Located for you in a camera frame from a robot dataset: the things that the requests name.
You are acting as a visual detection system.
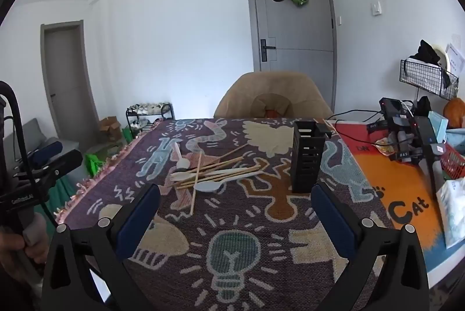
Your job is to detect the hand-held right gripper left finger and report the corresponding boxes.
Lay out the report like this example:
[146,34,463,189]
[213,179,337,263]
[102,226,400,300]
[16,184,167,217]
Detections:
[42,183,162,311]

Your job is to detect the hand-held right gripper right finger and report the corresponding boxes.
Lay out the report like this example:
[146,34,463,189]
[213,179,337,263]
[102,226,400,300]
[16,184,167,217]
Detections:
[310,182,431,311]

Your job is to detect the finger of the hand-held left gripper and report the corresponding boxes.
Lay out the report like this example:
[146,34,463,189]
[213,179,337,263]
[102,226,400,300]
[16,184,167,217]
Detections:
[16,150,84,188]

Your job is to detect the cream spoon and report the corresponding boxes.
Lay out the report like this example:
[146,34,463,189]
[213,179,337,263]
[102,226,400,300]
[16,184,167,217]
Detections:
[170,167,259,182]

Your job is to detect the black utensil holder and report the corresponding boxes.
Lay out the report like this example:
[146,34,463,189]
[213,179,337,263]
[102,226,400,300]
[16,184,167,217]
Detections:
[291,120,332,194]

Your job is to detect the white plastic spoon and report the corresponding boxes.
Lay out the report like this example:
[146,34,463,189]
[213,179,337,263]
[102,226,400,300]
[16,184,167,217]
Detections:
[174,142,191,170]

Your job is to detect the person's left hand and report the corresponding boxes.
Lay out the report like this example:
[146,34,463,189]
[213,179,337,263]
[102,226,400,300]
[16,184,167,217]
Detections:
[0,227,49,272]

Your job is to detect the dark blue pillow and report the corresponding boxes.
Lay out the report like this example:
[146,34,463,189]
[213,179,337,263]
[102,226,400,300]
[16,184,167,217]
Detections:
[31,141,62,168]

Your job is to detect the green cloth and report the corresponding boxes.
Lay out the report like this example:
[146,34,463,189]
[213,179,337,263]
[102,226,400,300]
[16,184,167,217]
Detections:
[47,166,78,212]

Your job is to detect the bright green bag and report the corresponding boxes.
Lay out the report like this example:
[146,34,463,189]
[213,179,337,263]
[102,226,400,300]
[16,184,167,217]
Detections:
[84,153,110,178]

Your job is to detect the cardboard box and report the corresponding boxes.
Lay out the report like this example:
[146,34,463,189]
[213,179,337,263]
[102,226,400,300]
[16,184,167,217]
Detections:
[99,116,122,142]

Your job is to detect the orange red printed mat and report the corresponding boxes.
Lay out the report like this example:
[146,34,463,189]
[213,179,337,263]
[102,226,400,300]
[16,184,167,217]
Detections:
[325,118,465,277]

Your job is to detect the plain grey door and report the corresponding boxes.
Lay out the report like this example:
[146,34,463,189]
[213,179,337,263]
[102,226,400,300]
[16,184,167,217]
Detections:
[40,20,99,141]

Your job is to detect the orange snack packet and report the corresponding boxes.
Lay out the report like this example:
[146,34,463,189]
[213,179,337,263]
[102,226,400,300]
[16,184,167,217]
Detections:
[374,138,396,156]

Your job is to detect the printed blanket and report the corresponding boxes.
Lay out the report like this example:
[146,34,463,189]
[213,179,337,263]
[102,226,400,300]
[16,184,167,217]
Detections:
[54,118,396,311]

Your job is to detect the black shoe rack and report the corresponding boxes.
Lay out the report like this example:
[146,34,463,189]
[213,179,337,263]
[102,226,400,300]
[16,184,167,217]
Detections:
[126,102,175,137]

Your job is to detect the group of shoes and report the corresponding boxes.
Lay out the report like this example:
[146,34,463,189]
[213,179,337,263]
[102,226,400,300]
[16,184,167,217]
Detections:
[129,102,169,131]

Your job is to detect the white plastic bag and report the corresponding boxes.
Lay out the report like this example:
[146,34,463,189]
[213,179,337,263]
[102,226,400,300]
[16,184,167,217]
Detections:
[436,178,465,249]

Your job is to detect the red plastic basket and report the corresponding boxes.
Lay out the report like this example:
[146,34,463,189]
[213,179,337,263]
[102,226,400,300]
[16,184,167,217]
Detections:
[436,142,465,181]

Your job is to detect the light blue box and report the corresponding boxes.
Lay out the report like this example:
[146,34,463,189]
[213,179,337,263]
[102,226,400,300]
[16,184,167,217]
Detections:
[428,111,449,144]

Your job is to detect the tan chair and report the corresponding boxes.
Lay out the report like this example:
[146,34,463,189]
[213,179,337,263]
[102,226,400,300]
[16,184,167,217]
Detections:
[214,71,334,120]

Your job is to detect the orange round cushion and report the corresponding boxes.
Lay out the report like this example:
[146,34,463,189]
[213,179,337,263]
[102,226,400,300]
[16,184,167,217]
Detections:
[444,98,465,128]

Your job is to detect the black cloth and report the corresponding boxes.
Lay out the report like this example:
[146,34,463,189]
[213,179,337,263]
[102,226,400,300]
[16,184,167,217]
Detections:
[412,39,451,86]

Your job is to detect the white papers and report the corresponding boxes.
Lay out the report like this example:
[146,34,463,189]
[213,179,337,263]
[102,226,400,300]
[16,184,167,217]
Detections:
[445,43,465,73]

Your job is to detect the black table cable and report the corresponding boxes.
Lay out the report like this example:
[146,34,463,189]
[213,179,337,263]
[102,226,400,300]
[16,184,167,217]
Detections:
[333,109,382,122]

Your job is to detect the black device with cables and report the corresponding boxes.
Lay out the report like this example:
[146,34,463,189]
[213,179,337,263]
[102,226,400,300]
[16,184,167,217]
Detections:
[367,97,447,188]

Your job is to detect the grey door with handle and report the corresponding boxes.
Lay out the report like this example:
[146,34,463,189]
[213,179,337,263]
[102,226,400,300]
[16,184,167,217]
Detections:
[244,0,337,113]

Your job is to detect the black wire basket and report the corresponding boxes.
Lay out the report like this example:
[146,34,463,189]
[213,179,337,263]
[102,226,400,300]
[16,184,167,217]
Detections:
[400,58,459,101]

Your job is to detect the black door handle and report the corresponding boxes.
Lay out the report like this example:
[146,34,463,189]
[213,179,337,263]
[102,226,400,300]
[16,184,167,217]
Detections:
[260,39,277,61]

